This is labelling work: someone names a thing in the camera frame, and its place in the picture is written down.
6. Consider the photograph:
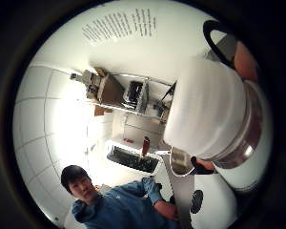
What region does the black plastic crate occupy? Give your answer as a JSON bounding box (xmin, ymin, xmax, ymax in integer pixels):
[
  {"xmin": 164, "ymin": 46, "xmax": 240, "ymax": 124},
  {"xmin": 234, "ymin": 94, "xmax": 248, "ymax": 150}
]
[{"xmin": 123, "ymin": 80, "xmax": 150, "ymax": 113}]

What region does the tray with dark contents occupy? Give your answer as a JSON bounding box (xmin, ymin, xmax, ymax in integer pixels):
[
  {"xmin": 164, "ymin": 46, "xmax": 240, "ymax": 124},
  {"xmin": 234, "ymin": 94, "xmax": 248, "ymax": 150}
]
[{"xmin": 105, "ymin": 143, "xmax": 162, "ymax": 177}]

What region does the red bottle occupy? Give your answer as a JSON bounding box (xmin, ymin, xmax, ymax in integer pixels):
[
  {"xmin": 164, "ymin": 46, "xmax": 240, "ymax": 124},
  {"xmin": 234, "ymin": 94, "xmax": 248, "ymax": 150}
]
[{"xmin": 141, "ymin": 135, "xmax": 151, "ymax": 158}]

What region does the white jug with black handle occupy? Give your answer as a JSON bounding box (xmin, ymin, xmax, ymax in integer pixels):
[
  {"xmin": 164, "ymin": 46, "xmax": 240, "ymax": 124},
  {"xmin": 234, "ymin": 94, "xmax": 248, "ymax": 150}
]
[{"xmin": 162, "ymin": 19, "xmax": 275, "ymax": 193}]

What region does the silver metal cup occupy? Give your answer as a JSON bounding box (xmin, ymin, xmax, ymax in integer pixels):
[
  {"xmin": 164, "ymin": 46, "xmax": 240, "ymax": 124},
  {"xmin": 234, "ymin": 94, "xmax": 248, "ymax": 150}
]
[{"xmin": 169, "ymin": 147, "xmax": 195, "ymax": 177}]

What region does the white appliance with black disc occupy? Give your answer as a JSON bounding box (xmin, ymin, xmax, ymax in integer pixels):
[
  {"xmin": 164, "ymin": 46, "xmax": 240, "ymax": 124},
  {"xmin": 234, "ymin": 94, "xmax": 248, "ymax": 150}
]
[{"xmin": 189, "ymin": 172, "xmax": 240, "ymax": 229}]

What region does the the person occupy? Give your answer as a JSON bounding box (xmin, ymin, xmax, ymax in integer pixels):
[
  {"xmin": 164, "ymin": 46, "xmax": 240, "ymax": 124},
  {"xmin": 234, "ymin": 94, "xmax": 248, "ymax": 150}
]
[{"xmin": 60, "ymin": 164, "xmax": 180, "ymax": 229}]

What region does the brown cardboard box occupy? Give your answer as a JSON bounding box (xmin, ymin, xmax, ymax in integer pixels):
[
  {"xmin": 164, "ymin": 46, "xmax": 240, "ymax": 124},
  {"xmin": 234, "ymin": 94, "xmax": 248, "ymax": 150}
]
[{"xmin": 96, "ymin": 72, "xmax": 126, "ymax": 107}]

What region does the slotted ceiling vent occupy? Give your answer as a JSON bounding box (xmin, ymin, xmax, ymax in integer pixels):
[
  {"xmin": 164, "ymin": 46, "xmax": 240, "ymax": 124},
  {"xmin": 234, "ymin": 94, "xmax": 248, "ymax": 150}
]
[{"xmin": 81, "ymin": 7, "xmax": 158, "ymax": 46}]

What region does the metal shelf rack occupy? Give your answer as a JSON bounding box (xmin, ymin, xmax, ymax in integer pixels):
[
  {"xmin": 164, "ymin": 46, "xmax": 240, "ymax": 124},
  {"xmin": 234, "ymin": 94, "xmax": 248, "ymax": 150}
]
[{"xmin": 70, "ymin": 67, "xmax": 177, "ymax": 123}]

